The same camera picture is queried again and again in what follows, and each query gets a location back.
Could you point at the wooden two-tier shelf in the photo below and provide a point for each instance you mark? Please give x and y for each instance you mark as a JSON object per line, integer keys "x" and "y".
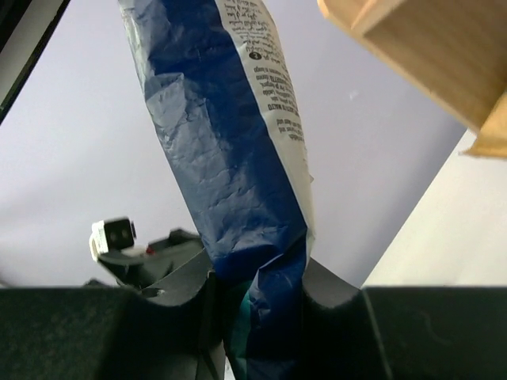
{"x": 453, "y": 51}

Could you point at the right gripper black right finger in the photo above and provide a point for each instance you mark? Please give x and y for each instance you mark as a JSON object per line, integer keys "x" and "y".
{"x": 400, "y": 332}

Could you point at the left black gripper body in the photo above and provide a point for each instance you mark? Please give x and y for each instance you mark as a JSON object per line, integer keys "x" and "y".
{"x": 141, "y": 266}

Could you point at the blue sea salt vinegar bag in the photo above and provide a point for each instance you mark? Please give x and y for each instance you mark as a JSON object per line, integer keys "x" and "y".
{"x": 216, "y": 85}

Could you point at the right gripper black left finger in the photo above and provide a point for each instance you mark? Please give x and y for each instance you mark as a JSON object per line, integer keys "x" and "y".
{"x": 166, "y": 331}

